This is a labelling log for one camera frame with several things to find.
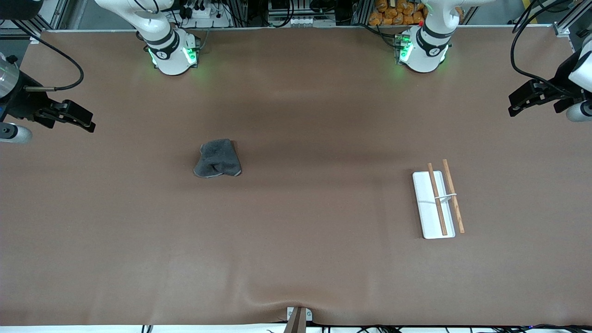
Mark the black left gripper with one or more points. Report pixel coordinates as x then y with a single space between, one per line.
562 79

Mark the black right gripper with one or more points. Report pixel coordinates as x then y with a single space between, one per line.
24 104

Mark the grey towel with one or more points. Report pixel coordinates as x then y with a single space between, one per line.
217 159

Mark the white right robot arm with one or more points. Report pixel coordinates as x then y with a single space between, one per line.
169 51

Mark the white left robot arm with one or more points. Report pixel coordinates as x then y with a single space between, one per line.
428 48

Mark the white rack with wooden bars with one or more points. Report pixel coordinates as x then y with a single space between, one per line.
425 208

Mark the orange packaged items pile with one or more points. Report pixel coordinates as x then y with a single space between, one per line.
393 11

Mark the white power strip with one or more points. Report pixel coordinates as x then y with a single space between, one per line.
208 16

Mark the brown table mat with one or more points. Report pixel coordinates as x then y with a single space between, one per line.
296 231

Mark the aluminium frame profile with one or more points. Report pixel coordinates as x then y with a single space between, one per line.
51 16
571 21

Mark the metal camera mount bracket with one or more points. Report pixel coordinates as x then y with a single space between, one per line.
298 319

